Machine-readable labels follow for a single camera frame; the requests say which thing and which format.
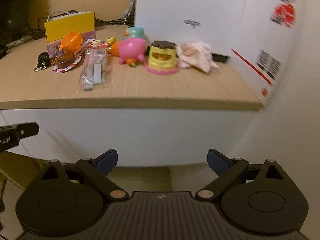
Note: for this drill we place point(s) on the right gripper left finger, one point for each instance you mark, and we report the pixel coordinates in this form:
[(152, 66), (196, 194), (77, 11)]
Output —
[(95, 172)]

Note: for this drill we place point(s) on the yellow bell keychain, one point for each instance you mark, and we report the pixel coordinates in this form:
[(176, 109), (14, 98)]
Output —
[(111, 41)]

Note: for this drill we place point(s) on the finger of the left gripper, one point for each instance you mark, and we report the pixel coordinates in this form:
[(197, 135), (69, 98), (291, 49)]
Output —
[(27, 129)]

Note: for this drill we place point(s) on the pink white cloth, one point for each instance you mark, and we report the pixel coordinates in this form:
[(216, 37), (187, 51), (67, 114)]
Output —
[(197, 55)]

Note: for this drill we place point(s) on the black round keychain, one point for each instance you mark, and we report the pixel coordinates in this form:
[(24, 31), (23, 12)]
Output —
[(43, 62)]

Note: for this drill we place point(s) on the red round cartoon keychain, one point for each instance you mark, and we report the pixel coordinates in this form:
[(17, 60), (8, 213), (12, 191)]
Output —
[(98, 44)]

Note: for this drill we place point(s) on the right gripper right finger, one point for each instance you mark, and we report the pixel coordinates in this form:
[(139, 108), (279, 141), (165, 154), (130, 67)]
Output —
[(228, 172)]

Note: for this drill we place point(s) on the yellow cardboard box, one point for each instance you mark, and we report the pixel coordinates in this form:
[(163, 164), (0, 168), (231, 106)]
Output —
[(81, 22)]

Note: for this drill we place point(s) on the yellow pudding cake toy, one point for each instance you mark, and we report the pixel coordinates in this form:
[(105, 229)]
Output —
[(162, 58)]

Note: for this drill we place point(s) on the brown cup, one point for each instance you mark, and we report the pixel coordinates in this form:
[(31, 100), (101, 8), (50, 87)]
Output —
[(66, 62)]

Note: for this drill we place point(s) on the pink fox squishy toy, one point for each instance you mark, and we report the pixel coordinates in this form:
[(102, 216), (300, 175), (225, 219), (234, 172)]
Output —
[(134, 32)]

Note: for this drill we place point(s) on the pink round pig toy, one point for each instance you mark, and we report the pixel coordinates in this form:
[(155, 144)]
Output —
[(132, 50)]

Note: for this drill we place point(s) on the clear plastic packet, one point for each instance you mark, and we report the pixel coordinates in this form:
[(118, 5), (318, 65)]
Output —
[(93, 72)]

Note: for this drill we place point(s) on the pink Volcano card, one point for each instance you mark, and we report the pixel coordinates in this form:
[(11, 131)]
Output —
[(53, 47)]

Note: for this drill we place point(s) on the large white cardboard box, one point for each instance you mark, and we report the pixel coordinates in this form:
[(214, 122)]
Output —
[(257, 36)]

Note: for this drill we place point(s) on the orange plastic bowl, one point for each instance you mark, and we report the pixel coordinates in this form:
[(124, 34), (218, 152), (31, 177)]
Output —
[(71, 42)]

